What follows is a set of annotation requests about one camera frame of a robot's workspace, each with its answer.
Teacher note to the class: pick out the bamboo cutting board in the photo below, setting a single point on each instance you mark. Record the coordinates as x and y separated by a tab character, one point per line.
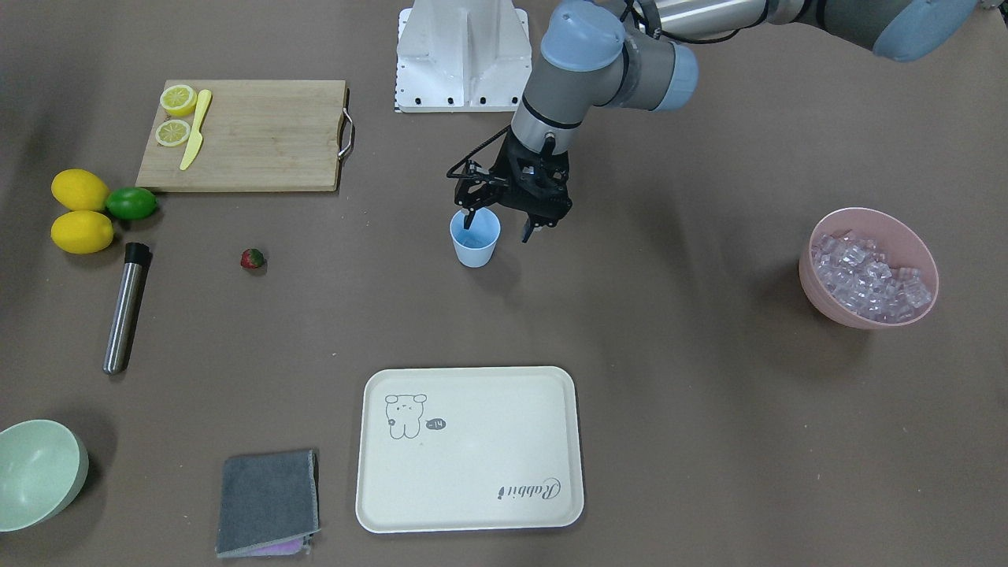
260	135

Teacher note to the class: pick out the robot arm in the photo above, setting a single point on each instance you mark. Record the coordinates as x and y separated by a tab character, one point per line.
638	55

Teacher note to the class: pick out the red strawberry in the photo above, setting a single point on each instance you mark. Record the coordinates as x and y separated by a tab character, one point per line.
252	259

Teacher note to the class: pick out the lemon slice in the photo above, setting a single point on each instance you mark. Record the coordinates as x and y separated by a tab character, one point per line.
172	133
179	100

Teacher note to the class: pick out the green lime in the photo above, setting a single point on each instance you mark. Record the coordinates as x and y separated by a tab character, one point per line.
131	203

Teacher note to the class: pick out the upper whole lemon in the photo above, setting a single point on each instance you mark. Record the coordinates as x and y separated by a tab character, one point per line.
78	189

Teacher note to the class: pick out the steel muddler black tip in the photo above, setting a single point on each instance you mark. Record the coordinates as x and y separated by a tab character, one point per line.
137	259

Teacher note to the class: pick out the grey folded cloth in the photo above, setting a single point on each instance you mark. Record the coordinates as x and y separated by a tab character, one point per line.
268	505

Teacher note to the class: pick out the yellow plastic knife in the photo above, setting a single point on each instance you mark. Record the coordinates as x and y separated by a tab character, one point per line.
196	139

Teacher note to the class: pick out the lower whole lemon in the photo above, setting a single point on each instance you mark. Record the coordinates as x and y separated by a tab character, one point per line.
82	232

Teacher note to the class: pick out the light green bowl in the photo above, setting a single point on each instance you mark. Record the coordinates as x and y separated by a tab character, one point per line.
43	467

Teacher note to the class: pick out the whole lemon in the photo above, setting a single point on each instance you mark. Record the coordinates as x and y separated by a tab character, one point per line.
78	189
82	232

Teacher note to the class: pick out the lower lemon slice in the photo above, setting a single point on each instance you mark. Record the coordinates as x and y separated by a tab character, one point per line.
172	133

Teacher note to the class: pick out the cream rabbit tray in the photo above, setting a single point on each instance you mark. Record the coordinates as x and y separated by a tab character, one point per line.
496	448

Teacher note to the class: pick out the pink bowl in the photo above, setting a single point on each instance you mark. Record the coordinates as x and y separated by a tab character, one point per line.
903	246

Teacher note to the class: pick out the light blue plastic cup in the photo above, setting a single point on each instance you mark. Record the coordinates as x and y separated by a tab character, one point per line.
475	245

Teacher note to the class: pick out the upper lemon slice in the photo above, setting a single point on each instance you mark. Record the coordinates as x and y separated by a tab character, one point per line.
179	100

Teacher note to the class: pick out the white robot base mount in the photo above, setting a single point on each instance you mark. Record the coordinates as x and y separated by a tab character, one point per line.
461	56

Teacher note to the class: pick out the clear ice cubes pile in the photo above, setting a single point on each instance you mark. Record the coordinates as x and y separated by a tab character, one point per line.
856	273

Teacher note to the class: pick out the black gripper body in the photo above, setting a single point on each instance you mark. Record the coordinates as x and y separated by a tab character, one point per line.
506	170

